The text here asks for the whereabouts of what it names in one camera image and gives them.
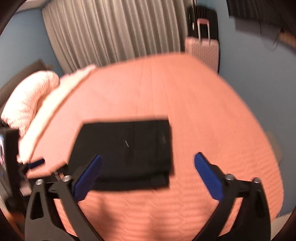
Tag pink hard-shell suitcase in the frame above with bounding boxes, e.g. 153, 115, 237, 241
184, 18, 220, 73

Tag pink textured pillow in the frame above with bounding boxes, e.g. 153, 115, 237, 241
1, 71, 60, 137

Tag black suitcase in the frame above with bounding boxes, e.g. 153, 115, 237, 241
186, 4, 219, 40

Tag dark wooden headboard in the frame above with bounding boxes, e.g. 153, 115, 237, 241
0, 59, 53, 113

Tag grey pleated curtain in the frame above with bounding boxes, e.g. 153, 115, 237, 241
42, 1, 189, 73

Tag black pants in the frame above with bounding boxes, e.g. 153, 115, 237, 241
66, 120, 172, 191

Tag orange quilted bedspread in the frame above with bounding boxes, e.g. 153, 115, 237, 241
17, 52, 285, 241

